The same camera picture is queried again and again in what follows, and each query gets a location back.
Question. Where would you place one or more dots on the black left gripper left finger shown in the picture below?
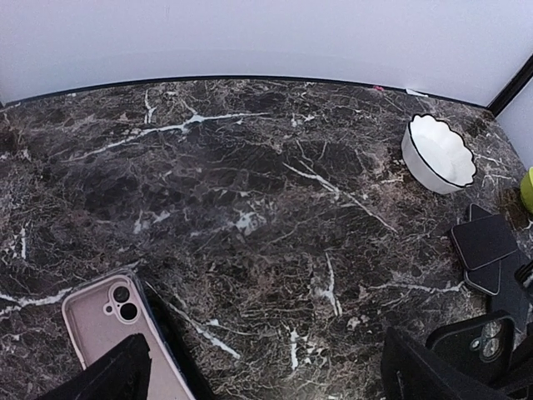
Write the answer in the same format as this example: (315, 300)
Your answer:
(121, 373)

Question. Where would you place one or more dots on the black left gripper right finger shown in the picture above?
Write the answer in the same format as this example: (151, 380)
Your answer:
(409, 370)

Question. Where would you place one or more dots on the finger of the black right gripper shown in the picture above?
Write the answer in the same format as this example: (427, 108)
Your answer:
(511, 298)

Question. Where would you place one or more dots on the pink phone case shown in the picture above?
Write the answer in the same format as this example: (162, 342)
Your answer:
(101, 313)

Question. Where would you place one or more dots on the pink phone dark screen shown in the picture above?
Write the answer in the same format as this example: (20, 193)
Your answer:
(483, 241)

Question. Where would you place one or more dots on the green bowl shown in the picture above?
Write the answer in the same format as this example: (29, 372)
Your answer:
(526, 190)

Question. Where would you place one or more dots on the white scalloped bowl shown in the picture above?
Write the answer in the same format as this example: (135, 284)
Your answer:
(436, 156)

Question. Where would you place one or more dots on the black right frame post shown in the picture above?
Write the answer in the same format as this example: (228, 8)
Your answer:
(508, 93)

